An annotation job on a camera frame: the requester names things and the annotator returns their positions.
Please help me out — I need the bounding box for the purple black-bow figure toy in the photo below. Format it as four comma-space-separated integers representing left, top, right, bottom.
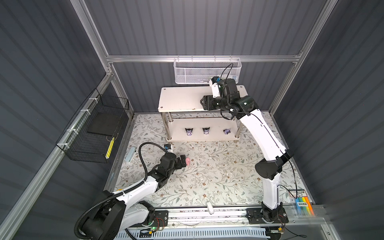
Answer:
223, 129, 231, 135

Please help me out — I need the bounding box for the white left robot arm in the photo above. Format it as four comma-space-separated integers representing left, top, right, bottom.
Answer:
74, 142, 188, 240

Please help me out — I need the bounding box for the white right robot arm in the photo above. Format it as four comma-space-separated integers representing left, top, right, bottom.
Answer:
201, 77, 292, 210

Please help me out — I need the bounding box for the white two-tier shelf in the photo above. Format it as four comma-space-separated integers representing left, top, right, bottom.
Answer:
158, 86, 243, 142

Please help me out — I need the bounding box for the light blue eraser block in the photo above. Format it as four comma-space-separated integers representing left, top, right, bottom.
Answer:
124, 147, 136, 163

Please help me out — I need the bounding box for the coloured marker pack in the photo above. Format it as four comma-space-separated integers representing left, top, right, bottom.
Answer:
289, 190, 315, 218

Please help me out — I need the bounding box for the white wire basket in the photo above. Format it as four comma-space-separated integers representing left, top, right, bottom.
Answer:
173, 59, 242, 85

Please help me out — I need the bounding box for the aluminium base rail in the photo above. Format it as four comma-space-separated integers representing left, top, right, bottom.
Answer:
128, 205, 289, 232

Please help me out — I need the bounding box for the black wire basket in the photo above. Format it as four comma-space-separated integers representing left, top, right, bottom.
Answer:
56, 89, 131, 164

